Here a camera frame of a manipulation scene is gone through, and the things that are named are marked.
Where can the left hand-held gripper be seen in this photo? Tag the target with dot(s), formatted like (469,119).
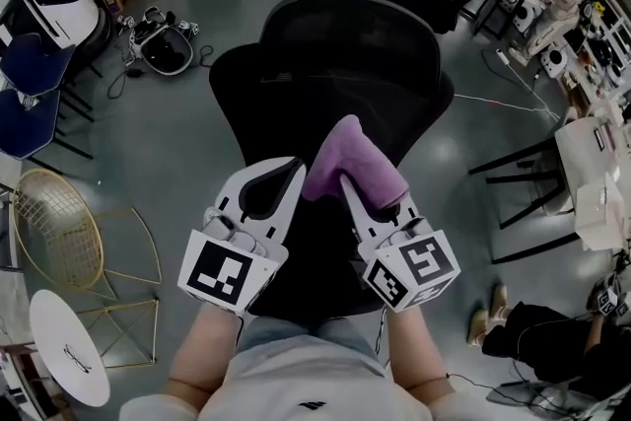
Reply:
(217,271)

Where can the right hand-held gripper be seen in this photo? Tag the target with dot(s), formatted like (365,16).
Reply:
(424,261)

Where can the purple cloth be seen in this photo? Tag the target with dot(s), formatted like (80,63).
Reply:
(355,158)

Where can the person's right forearm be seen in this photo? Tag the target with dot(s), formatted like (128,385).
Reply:
(419,350)

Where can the person's left forearm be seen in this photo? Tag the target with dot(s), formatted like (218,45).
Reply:
(202,350)

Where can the blue chair black legs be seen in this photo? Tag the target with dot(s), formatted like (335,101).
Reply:
(39,59)
(24,123)

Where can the person's blue jeans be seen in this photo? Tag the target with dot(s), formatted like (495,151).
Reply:
(320,335)

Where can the grey stool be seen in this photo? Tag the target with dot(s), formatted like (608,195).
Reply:
(556,198)

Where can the black open carrying case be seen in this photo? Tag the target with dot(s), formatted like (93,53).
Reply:
(167,49)

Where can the person's grey shirt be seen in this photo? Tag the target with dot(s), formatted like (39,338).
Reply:
(305,379)

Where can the white power strip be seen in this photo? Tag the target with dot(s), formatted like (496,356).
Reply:
(502,55)

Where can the white perforated box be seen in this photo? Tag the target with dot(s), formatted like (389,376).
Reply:
(599,212)

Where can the white round device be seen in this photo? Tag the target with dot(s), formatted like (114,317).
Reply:
(525,18)
(553,59)

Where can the black eyeglasses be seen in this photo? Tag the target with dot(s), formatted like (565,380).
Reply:
(79,362)

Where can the white round table gold base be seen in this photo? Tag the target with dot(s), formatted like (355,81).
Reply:
(59,340)

